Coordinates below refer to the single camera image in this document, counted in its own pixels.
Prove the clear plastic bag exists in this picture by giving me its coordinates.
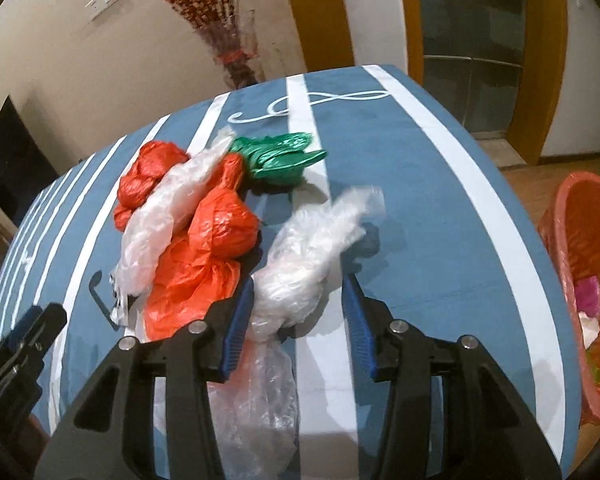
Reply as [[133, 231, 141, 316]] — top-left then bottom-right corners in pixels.
[[208, 186, 385, 479]]

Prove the red plastic bag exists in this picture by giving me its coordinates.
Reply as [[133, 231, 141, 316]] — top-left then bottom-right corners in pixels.
[[114, 140, 189, 232]]

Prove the light green plastic bag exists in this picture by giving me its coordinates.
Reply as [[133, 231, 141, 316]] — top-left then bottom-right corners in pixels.
[[585, 348, 600, 387]]

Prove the blue white striped tablecloth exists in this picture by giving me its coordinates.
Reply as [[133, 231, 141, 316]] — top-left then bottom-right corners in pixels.
[[0, 65, 581, 469]]

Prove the magenta purple plastic bag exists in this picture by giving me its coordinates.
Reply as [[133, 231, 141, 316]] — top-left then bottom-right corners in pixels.
[[574, 276, 600, 318]]

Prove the black television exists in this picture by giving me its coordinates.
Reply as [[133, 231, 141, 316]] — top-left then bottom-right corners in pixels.
[[0, 96, 59, 226]]

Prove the orange plastic bag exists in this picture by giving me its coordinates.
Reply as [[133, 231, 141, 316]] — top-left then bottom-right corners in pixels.
[[143, 153, 260, 341]]

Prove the translucent white plastic bag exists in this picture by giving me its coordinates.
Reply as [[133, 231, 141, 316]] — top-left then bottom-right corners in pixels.
[[110, 126, 236, 326]]

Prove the orange plastic waste basket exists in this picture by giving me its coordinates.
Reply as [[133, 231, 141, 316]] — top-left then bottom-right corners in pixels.
[[538, 171, 600, 425]]

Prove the dark green plastic bag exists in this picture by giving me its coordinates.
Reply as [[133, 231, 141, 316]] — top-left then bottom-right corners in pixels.
[[230, 132, 328, 188]]

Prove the dark glass door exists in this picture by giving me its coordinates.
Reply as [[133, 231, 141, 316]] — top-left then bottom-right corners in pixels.
[[419, 0, 524, 139]]

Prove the white wall socket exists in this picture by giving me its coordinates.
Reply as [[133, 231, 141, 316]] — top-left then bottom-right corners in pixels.
[[85, 0, 119, 21]]

